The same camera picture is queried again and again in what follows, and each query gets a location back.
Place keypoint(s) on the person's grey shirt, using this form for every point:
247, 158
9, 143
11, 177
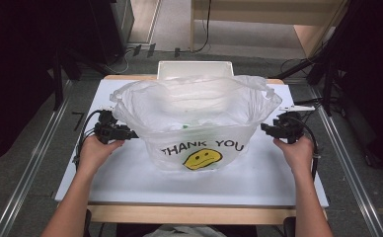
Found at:
183, 231

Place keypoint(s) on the white smiley plastic bag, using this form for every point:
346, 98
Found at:
192, 105

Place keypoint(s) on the black metal stand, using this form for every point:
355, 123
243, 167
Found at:
59, 82

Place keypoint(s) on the light wooden shelf unit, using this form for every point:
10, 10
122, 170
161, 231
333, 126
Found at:
245, 19

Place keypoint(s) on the white plastic bin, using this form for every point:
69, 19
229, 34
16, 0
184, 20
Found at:
192, 69

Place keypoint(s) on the metal floor rail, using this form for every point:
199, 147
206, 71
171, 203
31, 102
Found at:
350, 171
31, 164

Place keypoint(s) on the white board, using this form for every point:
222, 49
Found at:
192, 187

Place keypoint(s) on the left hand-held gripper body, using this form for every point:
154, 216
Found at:
109, 130

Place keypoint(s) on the black floor plug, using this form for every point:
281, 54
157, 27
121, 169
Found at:
137, 50
177, 52
151, 50

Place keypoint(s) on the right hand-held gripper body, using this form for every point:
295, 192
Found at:
288, 126

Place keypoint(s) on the dark cabinet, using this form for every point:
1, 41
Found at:
122, 19

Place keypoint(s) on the wooden table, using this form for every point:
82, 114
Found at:
192, 215

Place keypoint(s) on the black tripod stand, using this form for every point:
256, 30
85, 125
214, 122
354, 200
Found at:
324, 65

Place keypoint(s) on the person's right hand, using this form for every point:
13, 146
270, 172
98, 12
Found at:
298, 154

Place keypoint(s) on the green snack packet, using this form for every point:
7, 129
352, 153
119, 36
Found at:
185, 126

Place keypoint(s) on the person's left hand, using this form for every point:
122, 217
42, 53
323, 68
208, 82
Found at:
95, 154

